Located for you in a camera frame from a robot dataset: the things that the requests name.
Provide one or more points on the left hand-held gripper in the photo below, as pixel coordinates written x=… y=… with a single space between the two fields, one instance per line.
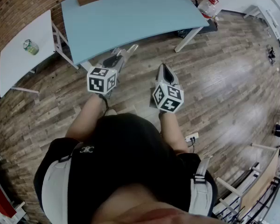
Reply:
x=102 y=80

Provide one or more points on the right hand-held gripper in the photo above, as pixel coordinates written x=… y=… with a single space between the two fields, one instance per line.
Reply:
x=168 y=97

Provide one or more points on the person's left forearm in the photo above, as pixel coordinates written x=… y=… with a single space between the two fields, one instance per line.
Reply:
x=84 y=120

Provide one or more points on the person's right forearm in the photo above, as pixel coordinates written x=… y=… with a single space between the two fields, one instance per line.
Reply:
x=172 y=132

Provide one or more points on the light blue table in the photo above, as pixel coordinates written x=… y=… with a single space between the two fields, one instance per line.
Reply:
x=135 y=17

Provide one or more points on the white power strip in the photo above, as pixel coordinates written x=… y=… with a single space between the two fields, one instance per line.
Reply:
x=191 y=136

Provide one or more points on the person's left shoe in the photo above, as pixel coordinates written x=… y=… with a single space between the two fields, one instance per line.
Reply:
x=110 y=112

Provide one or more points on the person's black t-shirt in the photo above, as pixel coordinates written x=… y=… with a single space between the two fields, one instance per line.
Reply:
x=130 y=160

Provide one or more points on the black dotted mat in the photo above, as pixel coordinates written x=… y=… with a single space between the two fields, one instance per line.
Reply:
x=210 y=29

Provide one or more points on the clear water bottle red label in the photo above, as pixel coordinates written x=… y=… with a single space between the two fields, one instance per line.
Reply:
x=207 y=8

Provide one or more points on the glass jar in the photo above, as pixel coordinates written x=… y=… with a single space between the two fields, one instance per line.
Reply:
x=30 y=47

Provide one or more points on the person's neck and chin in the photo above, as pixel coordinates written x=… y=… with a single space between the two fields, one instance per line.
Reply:
x=149 y=206

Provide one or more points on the black floor device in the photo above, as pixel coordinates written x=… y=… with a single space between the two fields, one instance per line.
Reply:
x=271 y=53

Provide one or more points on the white desk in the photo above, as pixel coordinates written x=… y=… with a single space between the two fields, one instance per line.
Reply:
x=261 y=15

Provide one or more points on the red box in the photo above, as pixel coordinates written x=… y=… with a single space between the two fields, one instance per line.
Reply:
x=1 y=195

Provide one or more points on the wooden table white frame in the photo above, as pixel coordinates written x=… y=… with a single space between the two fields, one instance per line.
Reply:
x=256 y=183

